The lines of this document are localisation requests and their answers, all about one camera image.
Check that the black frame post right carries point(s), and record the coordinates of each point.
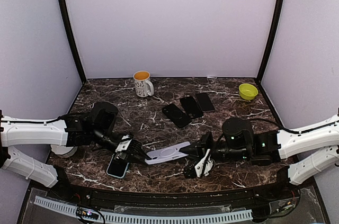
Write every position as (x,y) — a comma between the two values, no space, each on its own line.
(270,40)

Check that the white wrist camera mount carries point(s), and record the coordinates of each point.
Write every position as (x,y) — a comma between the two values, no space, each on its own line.
(124,143)
(200,167)

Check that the green bowl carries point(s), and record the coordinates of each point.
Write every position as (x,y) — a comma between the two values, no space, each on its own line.
(247,91)

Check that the black front rail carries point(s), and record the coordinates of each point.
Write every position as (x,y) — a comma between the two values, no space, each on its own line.
(252,197)

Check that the white slotted cable duct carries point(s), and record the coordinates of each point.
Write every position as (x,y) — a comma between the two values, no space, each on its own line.
(87,215)

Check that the white fluted bowl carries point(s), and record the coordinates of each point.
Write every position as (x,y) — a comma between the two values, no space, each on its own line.
(63,151)

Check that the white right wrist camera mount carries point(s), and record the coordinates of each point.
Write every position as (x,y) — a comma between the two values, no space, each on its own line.
(200,167)

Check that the white patterned mug yellow inside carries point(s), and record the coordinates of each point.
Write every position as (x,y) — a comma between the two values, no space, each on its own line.
(143,85)

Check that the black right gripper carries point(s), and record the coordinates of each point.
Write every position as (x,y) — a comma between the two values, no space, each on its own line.
(199,150)

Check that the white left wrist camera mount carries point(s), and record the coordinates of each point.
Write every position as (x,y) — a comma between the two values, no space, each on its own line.
(124,143)

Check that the phone in blue case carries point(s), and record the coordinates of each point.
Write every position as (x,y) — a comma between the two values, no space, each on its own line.
(117,169)

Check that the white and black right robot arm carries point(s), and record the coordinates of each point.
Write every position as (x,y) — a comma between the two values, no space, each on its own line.
(239,142)

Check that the black frame post left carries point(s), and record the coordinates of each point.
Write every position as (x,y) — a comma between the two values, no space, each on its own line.
(71,40)

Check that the black frame post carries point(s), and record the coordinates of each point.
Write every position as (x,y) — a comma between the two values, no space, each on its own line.
(71,40)
(270,40)

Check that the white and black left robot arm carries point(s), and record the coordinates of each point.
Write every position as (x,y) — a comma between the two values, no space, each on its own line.
(64,134)

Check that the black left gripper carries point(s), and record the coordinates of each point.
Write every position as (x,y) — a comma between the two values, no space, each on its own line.
(134,147)

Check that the purple phone with dark screen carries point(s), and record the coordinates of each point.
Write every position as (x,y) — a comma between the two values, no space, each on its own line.
(204,102)

